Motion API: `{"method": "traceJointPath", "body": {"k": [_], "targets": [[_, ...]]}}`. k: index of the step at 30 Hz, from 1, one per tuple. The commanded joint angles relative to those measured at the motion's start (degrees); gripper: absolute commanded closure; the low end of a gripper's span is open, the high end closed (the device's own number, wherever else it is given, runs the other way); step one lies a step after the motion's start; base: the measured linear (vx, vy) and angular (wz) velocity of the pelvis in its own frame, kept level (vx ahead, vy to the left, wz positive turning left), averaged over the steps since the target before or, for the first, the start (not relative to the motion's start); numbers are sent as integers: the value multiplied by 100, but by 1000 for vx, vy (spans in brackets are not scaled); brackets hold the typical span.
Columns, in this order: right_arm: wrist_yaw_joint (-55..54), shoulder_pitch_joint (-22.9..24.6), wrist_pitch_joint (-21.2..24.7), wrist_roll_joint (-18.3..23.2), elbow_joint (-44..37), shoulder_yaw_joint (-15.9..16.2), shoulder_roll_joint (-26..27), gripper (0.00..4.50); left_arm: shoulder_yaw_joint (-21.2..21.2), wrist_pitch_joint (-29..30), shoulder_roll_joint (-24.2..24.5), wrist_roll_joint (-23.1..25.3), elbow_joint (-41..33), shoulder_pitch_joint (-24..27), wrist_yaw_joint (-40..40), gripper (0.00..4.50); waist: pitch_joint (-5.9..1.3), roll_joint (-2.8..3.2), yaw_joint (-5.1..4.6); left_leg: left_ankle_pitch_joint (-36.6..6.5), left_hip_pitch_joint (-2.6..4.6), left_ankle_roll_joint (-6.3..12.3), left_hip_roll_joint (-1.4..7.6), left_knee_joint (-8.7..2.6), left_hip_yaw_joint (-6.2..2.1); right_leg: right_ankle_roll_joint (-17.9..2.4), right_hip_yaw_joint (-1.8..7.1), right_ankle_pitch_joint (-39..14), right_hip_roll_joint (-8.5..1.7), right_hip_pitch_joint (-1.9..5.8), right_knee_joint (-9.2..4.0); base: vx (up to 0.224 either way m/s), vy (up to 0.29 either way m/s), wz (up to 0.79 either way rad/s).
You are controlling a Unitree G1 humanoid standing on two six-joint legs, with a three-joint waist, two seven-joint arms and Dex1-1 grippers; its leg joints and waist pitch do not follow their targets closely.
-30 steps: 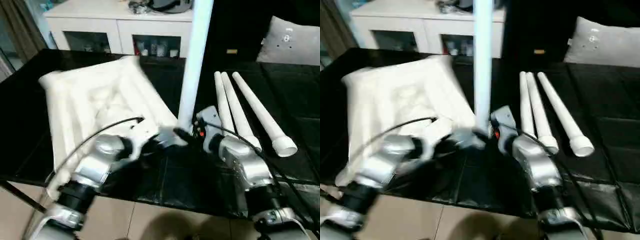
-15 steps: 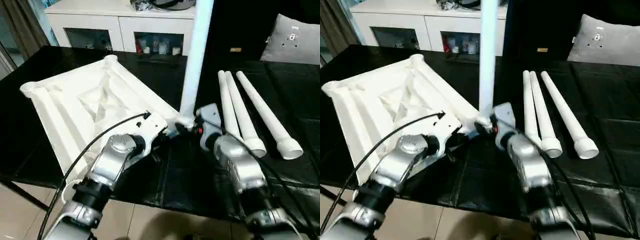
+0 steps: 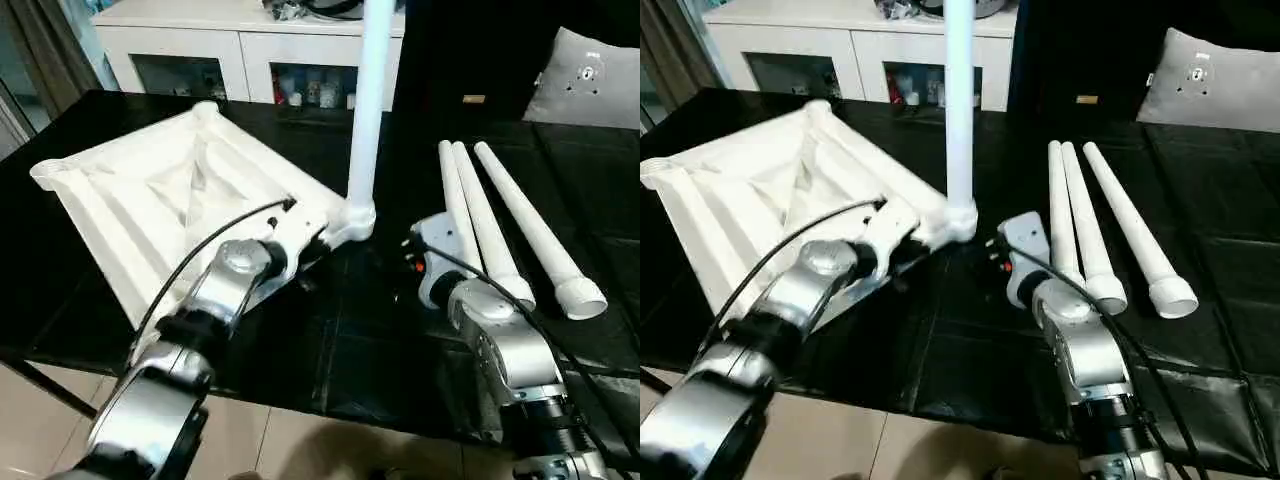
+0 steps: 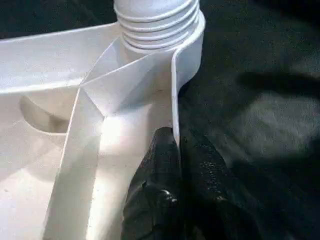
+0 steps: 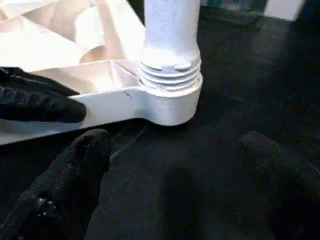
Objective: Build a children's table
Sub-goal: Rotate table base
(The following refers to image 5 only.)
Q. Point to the black mat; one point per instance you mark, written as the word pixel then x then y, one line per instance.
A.
pixel 225 125

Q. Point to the white plastic table leg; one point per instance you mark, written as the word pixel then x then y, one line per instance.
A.
pixel 170 37

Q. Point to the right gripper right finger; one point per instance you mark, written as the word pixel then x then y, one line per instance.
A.
pixel 282 187

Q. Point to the white plastic table top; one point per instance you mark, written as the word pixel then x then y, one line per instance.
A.
pixel 100 105

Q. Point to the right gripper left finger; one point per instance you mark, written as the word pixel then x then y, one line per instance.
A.
pixel 62 187

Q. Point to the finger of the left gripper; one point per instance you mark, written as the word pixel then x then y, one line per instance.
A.
pixel 37 100

